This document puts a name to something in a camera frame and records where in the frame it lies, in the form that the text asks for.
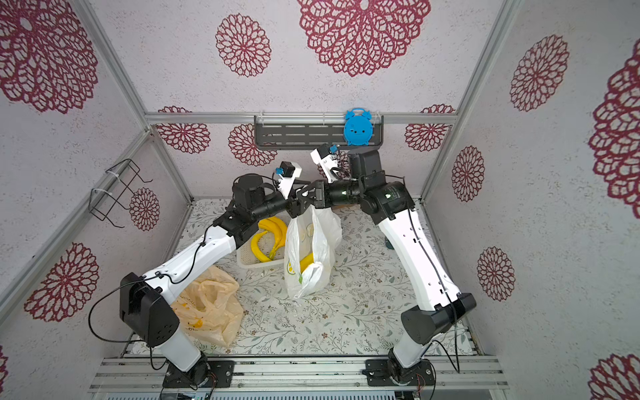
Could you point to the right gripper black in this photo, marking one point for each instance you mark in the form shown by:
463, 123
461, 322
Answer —
319, 194

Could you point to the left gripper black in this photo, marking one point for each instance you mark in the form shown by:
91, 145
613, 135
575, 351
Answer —
294, 206

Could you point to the white plastic bag lemon print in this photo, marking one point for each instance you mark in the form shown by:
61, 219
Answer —
317, 231

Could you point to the beige plastic bag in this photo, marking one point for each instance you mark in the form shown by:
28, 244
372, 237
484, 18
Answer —
208, 309

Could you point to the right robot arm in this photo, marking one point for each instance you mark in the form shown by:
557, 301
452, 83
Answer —
385, 198

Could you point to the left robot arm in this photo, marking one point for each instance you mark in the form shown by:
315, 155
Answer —
146, 300

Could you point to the orange-yellow banana bunch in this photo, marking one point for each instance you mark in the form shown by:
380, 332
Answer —
271, 236

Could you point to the white perforated plastic basket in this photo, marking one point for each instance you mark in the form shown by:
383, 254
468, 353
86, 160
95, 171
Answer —
245, 256

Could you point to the blue alarm clock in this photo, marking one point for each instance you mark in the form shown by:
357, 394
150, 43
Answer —
358, 128

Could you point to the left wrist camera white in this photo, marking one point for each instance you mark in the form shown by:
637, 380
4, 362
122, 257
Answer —
287, 173

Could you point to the grey wall shelf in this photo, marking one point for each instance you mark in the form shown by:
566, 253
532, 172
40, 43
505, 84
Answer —
297, 135

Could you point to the black wire wall rack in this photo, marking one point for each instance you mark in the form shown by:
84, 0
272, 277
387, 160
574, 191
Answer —
102, 201

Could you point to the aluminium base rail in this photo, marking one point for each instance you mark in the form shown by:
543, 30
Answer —
244, 374

